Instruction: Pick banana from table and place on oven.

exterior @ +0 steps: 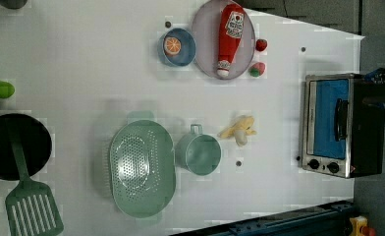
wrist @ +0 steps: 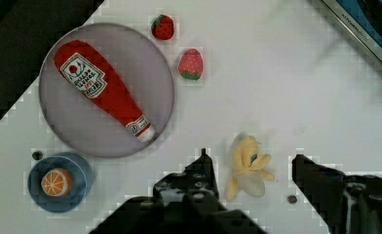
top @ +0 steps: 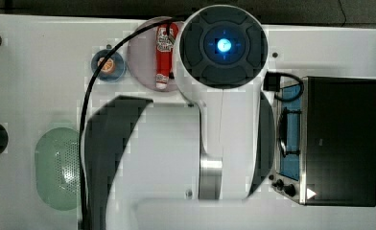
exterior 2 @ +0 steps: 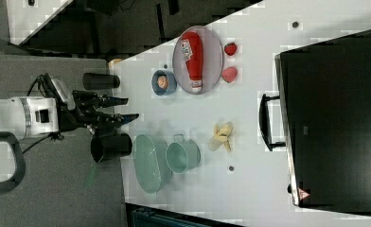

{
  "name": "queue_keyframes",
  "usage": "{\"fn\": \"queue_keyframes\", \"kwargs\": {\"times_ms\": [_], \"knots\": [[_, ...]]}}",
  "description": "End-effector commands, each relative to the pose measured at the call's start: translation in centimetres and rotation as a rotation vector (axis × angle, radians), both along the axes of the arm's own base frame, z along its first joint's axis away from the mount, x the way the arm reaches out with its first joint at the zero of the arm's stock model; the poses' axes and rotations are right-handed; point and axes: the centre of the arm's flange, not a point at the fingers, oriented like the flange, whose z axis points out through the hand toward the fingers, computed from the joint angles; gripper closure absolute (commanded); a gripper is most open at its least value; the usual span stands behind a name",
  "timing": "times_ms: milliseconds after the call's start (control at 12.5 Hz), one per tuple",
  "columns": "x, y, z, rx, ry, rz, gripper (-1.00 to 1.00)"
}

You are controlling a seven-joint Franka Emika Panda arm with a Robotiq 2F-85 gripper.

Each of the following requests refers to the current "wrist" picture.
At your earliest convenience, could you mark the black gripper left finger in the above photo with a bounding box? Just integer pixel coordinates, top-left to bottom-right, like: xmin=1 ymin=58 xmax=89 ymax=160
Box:
xmin=90 ymin=150 xmax=267 ymax=234

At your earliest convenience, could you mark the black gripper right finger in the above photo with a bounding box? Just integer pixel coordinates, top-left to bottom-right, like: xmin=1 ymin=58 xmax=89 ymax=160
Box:
xmin=291 ymin=154 xmax=382 ymax=234

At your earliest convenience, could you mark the yellow plush banana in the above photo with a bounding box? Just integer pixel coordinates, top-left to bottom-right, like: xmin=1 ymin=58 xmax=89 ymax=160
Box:
xmin=226 ymin=136 xmax=275 ymax=201

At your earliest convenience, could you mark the black steel toaster oven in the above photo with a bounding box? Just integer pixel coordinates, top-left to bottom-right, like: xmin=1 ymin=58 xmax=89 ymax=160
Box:
xmin=319 ymin=0 xmax=382 ymax=65

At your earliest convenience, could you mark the blue small bowl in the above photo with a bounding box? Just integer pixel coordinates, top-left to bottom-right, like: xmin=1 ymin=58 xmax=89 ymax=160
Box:
xmin=27 ymin=153 xmax=94 ymax=214

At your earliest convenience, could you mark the plush orange slice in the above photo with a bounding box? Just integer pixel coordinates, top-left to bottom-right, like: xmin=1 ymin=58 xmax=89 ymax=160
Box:
xmin=41 ymin=168 xmax=73 ymax=197

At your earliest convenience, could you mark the pink plush strawberry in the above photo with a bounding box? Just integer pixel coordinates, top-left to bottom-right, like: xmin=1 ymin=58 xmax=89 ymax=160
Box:
xmin=178 ymin=49 xmax=204 ymax=80

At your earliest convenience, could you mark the grey round plate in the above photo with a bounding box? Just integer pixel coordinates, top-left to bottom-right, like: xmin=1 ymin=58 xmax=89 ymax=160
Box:
xmin=39 ymin=23 xmax=175 ymax=158

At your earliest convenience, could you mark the dark red plush strawberry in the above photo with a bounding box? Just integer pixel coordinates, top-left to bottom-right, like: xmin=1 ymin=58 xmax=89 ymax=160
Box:
xmin=151 ymin=15 xmax=174 ymax=40

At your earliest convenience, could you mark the red plush ketchup bottle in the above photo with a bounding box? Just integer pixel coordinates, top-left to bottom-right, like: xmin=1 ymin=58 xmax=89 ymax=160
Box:
xmin=54 ymin=40 xmax=155 ymax=142

